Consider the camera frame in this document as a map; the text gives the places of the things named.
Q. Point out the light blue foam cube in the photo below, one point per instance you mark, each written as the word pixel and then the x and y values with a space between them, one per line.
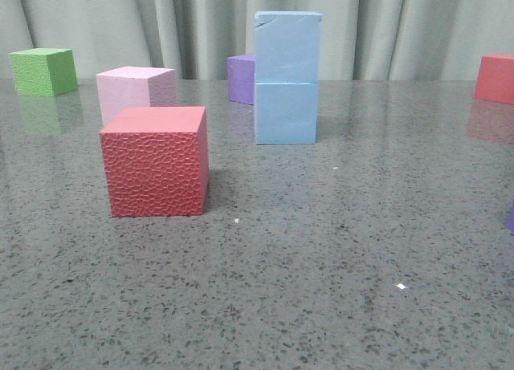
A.
pixel 286 113

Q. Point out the light blue chipped cube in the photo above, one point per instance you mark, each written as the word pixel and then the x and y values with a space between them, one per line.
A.
pixel 287 46

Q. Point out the large red textured cube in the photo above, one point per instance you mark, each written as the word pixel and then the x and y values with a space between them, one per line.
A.
pixel 156 161

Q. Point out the purple foam cube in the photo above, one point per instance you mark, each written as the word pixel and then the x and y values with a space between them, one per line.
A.
pixel 241 78

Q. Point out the pink foam cube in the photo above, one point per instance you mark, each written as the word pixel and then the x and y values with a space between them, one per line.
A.
pixel 130 86

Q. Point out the grey-green curtain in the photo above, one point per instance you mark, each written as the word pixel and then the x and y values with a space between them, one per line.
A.
pixel 361 39

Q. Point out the green foam cube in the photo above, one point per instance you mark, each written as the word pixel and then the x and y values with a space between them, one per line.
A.
pixel 43 71

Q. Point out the red cube far right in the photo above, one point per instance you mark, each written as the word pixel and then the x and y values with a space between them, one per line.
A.
pixel 495 78

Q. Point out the purple cube at edge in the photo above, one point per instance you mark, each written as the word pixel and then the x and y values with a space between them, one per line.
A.
pixel 510 222

